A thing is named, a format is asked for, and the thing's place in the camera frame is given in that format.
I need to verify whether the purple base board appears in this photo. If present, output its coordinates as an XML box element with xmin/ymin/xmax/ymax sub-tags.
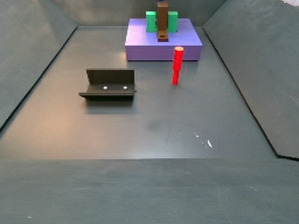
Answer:
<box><xmin>125</xmin><ymin>18</ymin><xmax>202</xmax><ymax>61</ymax></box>

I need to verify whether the red cylinder peg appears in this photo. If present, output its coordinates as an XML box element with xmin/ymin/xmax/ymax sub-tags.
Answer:
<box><xmin>172</xmin><ymin>46</ymin><xmax>184</xmax><ymax>85</ymax></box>

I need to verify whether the green U-shaped block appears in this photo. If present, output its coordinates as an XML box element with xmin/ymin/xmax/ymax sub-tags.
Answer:
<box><xmin>145</xmin><ymin>11</ymin><xmax>178</xmax><ymax>32</ymax></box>

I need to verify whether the brown L-shaped block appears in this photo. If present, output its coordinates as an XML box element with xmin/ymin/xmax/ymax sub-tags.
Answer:
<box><xmin>156</xmin><ymin>1</ymin><xmax>168</xmax><ymax>42</ymax></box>

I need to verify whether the black angled bracket holder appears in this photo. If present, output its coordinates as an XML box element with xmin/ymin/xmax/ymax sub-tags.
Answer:
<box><xmin>78</xmin><ymin>68</ymin><xmax>136</xmax><ymax>99</ymax></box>

